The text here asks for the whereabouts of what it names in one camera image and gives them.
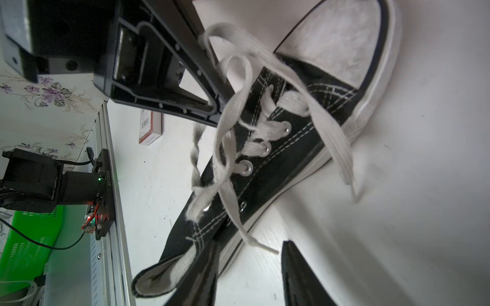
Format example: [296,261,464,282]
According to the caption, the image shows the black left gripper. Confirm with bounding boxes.
[1,1,234,126]

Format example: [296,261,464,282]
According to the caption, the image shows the red card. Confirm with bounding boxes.
[139,109,163,146]

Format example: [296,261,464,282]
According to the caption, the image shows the aluminium rail frame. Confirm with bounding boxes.
[88,102,136,305]

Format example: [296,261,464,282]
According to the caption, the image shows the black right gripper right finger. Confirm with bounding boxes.
[281,240,336,306]

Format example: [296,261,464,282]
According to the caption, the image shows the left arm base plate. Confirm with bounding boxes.
[92,149,116,240]

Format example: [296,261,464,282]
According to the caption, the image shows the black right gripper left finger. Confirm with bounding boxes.
[165,241,220,306]

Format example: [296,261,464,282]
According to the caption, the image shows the green plastic crate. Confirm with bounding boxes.
[1,207,64,297]

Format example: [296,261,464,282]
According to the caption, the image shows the black canvas sneaker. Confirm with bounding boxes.
[131,0,401,298]

